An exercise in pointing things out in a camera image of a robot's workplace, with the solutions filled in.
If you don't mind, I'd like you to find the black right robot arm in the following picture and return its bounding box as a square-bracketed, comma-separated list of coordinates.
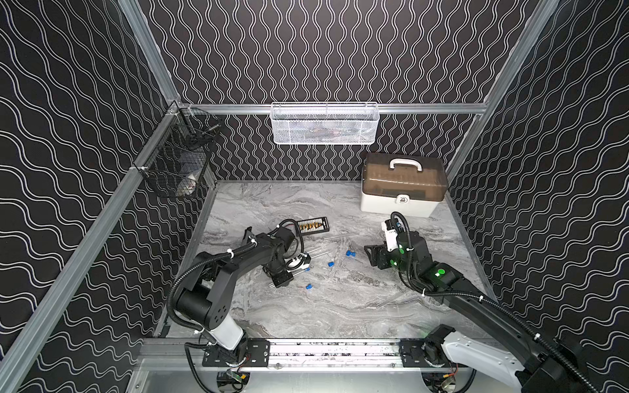
[365, 211, 597, 392]

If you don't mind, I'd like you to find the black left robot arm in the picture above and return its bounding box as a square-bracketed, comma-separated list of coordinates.
[166, 219, 310, 352]

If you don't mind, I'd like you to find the white box brown lid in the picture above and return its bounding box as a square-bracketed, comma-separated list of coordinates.
[360, 152, 448, 218]

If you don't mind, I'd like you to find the black charging board with cable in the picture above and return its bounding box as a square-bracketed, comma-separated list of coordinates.
[297, 217, 330, 236]

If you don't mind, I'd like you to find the white mesh wall basket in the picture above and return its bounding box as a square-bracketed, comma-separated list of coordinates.
[270, 102, 380, 146]

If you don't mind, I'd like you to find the black wire wall basket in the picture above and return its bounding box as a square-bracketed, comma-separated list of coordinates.
[132, 103, 225, 199]

